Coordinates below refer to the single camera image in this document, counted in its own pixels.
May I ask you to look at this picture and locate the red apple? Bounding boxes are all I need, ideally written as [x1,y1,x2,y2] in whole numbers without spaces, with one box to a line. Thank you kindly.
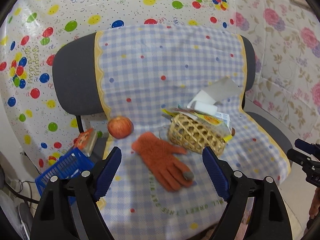
[107,116,134,139]

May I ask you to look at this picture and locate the blue checkered blanket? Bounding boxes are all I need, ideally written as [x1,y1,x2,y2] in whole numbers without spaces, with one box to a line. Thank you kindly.
[95,24,291,239]

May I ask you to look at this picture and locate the white foam block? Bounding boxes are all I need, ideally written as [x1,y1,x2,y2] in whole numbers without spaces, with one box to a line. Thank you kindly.
[187,90,217,116]

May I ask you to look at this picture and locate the blue plastic basket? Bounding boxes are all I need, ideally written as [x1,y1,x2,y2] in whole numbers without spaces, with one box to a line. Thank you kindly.
[35,148,94,195]

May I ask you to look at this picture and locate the floral pattern plastic sheet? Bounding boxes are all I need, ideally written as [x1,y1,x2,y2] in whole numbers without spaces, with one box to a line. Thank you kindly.
[236,0,319,142]

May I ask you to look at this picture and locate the balloon pattern plastic sheet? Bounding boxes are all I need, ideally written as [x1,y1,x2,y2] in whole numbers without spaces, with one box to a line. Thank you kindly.
[1,0,235,171]

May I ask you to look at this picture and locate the blue white tissue pack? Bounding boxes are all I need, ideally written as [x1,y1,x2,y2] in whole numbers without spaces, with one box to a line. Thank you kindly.
[215,112,232,131]

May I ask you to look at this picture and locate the woven bamboo basket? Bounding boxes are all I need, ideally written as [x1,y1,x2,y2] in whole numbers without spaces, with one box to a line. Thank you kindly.
[168,113,226,157]

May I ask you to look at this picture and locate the grey office chair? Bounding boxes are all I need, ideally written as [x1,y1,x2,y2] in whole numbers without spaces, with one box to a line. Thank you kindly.
[52,33,292,163]

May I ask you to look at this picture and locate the orange knit glove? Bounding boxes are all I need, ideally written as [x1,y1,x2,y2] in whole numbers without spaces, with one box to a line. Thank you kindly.
[132,132,194,192]

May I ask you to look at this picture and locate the yellow snack wrapper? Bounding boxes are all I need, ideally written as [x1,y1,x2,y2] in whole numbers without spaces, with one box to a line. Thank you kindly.
[162,108,233,142]

